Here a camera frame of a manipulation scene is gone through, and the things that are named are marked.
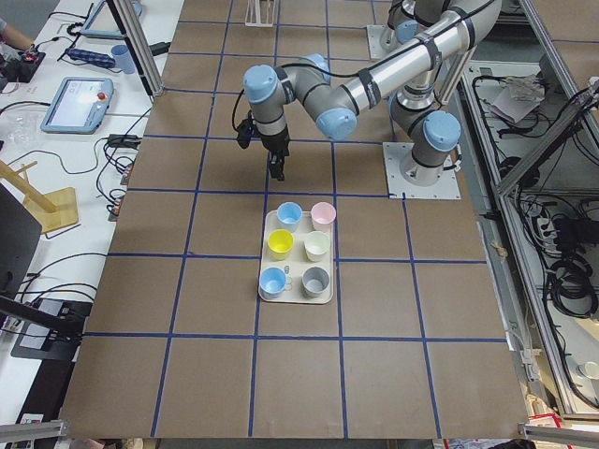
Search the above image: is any blue plaid folded umbrella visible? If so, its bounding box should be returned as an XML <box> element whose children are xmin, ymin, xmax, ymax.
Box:
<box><xmin>66</xmin><ymin>48</ymin><xmax>116</xmax><ymax>69</ymax></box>

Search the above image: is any yellow plastic cup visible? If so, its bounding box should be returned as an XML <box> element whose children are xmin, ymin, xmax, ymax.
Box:
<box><xmin>267</xmin><ymin>229</ymin><xmax>295</xmax><ymax>260</ymax></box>

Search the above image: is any pink plastic cup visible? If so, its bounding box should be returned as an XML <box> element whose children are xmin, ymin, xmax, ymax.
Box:
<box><xmin>310</xmin><ymin>201</ymin><xmax>337</xmax><ymax>232</ymax></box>

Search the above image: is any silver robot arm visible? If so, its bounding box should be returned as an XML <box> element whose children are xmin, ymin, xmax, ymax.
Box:
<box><xmin>381</xmin><ymin>0</ymin><xmax>418</xmax><ymax>51</ymax></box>
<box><xmin>233</xmin><ymin>1</ymin><xmax>502</xmax><ymax>181</ymax></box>

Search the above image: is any blue plastic cup on tray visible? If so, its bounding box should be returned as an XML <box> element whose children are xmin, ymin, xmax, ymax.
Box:
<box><xmin>258</xmin><ymin>267</ymin><xmax>286</xmax><ymax>300</ymax></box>

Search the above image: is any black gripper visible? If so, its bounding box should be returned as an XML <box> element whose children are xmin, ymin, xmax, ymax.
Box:
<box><xmin>260</xmin><ymin>130</ymin><xmax>290</xmax><ymax>181</ymax></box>

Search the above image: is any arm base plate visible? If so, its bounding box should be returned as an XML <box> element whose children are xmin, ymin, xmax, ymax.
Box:
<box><xmin>383</xmin><ymin>142</ymin><xmax>461</xmax><ymax>200</ymax></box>
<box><xmin>366</xmin><ymin>24</ymin><xmax>398</xmax><ymax>60</ymax></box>

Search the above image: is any black monitor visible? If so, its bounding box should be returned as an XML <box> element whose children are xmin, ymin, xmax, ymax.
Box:
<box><xmin>0</xmin><ymin>185</ymin><xmax>42</xmax><ymax>298</ymax></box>

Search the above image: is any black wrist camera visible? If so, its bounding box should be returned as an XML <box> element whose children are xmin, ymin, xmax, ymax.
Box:
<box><xmin>236</xmin><ymin>117</ymin><xmax>255</xmax><ymax>149</ymax></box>

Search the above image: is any pale green plastic cup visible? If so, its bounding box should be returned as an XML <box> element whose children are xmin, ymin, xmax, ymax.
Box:
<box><xmin>304</xmin><ymin>231</ymin><xmax>330</xmax><ymax>262</ymax></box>

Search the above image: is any grey plastic cup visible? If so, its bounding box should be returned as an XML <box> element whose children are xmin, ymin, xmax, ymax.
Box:
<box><xmin>301</xmin><ymin>267</ymin><xmax>330</xmax><ymax>298</ymax></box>

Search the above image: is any blue cup on desk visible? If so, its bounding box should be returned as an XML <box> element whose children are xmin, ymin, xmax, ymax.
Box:
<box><xmin>111</xmin><ymin>44</ymin><xmax>136</xmax><ymax>75</ymax></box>

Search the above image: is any upper teach pendant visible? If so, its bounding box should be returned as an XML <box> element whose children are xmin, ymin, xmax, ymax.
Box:
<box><xmin>40</xmin><ymin>77</ymin><xmax>114</xmax><ymax>135</ymax></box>

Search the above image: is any wooden stand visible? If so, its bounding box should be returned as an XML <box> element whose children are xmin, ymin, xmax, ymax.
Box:
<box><xmin>1</xmin><ymin>161</ymin><xmax>79</xmax><ymax>234</ymax></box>

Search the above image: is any cream plastic tray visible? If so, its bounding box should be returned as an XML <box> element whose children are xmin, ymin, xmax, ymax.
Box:
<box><xmin>258</xmin><ymin>210</ymin><xmax>334</xmax><ymax>304</ymax></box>

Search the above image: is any white wire cup rack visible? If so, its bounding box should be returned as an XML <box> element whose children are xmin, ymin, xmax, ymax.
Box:
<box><xmin>244</xmin><ymin>0</ymin><xmax>277</xmax><ymax>28</ymax></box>

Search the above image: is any light blue plastic cup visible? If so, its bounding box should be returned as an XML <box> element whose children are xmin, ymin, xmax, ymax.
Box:
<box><xmin>276</xmin><ymin>201</ymin><xmax>303</xmax><ymax>233</ymax></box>

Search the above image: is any aluminium frame post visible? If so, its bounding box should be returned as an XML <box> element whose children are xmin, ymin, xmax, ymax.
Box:
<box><xmin>107</xmin><ymin>0</ymin><xmax>164</xmax><ymax>98</ymax></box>

